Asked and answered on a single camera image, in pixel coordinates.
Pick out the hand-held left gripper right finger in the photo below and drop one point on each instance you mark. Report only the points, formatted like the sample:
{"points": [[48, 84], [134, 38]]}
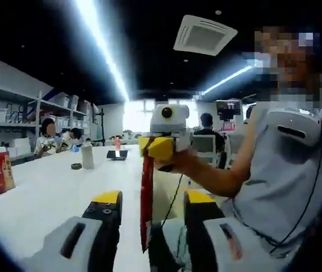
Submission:
{"points": [[200, 215]]}

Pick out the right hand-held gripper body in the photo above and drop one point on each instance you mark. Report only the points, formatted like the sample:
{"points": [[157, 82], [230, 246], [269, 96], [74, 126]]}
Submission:
{"points": [[178, 122]]}

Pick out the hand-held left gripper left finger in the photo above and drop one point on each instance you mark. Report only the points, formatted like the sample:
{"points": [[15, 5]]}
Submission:
{"points": [[101, 215]]}

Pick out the red coffee pouch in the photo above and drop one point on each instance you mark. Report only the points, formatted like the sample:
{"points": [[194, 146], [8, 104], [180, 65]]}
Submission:
{"points": [[146, 184]]}

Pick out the white plastic cup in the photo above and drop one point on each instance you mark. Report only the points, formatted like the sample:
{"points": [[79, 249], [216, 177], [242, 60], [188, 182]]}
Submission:
{"points": [[88, 158]]}

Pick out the person's right hand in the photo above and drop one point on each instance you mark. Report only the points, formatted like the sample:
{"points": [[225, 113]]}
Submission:
{"points": [[190, 163]]}

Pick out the pink bottle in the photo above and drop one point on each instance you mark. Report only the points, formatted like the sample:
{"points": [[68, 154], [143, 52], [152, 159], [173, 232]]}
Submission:
{"points": [[117, 143]]}

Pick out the white mesh office chair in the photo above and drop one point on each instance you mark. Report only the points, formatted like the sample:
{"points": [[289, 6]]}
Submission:
{"points": [[205, 144]]}

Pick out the black tripod stand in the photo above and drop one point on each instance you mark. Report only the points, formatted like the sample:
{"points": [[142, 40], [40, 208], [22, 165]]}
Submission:
{"points": [[103, 127]]}

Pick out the black background monitor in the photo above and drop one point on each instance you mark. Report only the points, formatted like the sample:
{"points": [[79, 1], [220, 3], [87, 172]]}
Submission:
{"points": [[227, 107]]}

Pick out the pink background screen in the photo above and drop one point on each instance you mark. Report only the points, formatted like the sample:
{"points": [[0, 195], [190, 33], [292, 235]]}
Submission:
{"points": [[229, 126]]}

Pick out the black tape roll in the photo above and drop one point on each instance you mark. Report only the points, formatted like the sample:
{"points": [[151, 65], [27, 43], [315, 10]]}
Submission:
{"points": [[76, 167]]}

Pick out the ceiling light strip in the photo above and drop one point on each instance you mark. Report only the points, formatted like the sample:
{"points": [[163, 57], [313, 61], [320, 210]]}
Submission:
{"points": [[104, 48], [226, 80]]}

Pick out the person's grey shirt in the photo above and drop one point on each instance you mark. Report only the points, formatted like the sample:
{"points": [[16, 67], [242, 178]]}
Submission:
{"points": [[277, 198]]}

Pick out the white ceiling air conditioner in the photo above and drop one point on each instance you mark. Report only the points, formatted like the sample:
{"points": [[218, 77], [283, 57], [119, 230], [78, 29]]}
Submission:
{"points": [[206, 34]]}

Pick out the grey chest device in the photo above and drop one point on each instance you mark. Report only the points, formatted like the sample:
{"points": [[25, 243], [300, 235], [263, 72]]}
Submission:
{"points": [[291, 122]]}

